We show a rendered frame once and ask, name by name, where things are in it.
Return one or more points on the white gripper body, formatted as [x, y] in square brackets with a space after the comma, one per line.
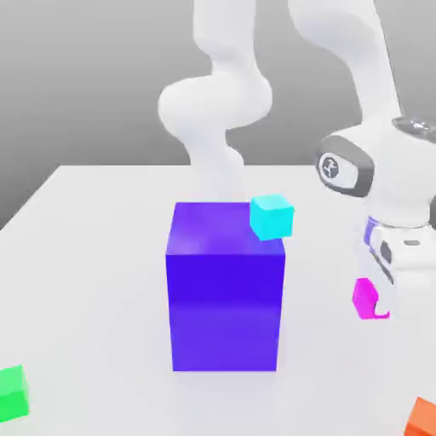
[374, 269]

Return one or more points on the small magenta cube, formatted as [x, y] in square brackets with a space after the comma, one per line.
[363, 299]

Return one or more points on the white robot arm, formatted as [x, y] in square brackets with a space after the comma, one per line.
[218, 102]

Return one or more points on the small cyan cube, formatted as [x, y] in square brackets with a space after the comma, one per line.
[272, 218]

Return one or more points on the small orange cube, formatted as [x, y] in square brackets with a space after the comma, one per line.
[424, 420]

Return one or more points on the small green cube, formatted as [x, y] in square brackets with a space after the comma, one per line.
[13, 395]

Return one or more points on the large blue box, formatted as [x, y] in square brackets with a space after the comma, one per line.
[224, 306]

